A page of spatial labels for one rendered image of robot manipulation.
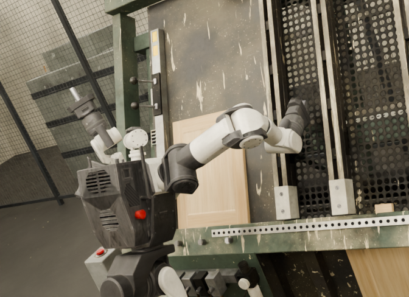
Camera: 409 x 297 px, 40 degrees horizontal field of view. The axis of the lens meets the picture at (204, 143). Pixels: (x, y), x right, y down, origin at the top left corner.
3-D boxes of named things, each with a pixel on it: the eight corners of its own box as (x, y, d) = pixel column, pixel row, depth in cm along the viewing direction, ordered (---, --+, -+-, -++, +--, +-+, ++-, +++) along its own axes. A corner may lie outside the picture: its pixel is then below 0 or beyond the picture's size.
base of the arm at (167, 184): (209, 186, 187) (183, 177, 180) (183, 202, 194) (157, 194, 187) (203, 149, 195) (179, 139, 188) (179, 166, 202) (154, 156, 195)
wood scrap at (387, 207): (377, 213, 197) (375, 213, 195) (376, 204, 197) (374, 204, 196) (394, 212, 193) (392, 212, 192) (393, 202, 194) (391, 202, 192)
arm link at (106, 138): (106, 118, 239) (121, 140, 240) (85, 131, 236) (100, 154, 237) (109, 114, 228) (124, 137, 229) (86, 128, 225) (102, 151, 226)
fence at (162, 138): (166, 230, 256) (160, 230, 253) (156, 33, 272) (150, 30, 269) (174, 229, 253) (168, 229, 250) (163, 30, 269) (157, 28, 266)
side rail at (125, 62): (136, 232, 276) (120, 233, 267) (127, 21, 294) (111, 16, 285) (145, 232, 272) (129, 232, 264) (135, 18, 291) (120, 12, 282)
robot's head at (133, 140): (132, 154, 199) (129, 129, 199) (125, 156, 208) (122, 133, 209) (150, 151, 202) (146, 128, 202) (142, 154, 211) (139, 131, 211)
